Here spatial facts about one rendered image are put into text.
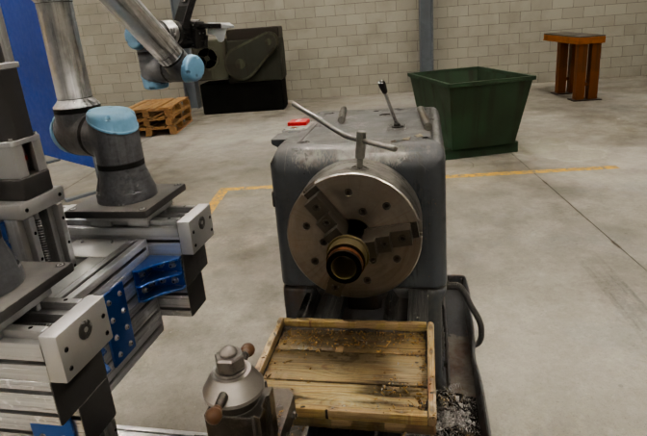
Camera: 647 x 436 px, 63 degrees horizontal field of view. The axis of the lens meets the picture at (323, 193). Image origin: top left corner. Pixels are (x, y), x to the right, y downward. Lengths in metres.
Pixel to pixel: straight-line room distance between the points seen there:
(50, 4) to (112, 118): 0.31
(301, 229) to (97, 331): 0.49
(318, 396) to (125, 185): 0.70
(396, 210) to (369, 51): 9.98
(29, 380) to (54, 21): 0.85
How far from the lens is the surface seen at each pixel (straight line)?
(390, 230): 1.18
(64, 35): 1.50
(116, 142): 1.39
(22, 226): 1.28
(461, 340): 1.84
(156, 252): 1.42
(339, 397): 1.07
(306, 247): 1.26
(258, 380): 0.72
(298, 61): 11.18
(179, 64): 1.55
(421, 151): 1.33
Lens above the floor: 1.57
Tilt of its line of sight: 18 degrees down
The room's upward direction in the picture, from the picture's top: 5 degrees counter-clockwise
